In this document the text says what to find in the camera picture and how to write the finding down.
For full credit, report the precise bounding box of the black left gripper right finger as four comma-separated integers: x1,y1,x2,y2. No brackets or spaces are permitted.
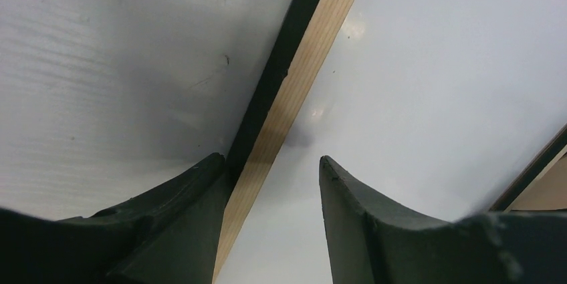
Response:
319,156,566,283

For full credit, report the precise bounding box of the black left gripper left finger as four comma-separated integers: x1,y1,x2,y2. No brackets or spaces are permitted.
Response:
1,153,231,283

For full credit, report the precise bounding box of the wooden picture frame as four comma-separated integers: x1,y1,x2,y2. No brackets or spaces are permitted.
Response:
211,0,567,283

